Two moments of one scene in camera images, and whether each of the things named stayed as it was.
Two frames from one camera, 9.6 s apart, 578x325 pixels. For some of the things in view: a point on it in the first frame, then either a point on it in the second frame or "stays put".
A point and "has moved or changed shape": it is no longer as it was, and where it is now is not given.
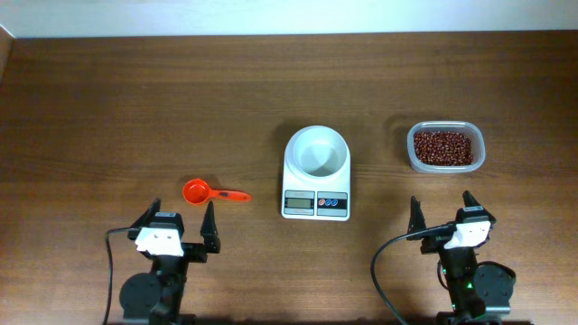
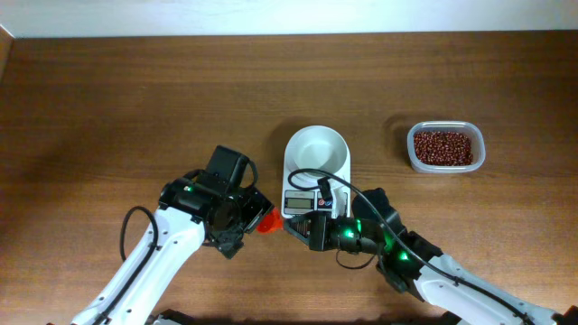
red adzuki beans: [442, 148] stays put
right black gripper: [432, 244] to [317, 231]
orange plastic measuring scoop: [197, 192] has moved or changed shape
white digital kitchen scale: [316, 183] stays put
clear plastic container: [444, 146] stays put
